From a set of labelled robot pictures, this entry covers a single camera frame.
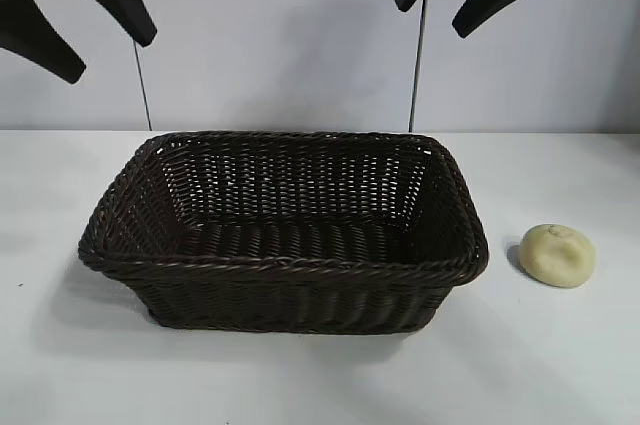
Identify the pale yellow egg yolk pastry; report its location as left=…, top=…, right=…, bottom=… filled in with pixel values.
left=518, top=223, right=598, bottom=289

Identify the dark brown woven basket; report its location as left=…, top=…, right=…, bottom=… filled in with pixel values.
left=76, top=129, right=492, bottom=336

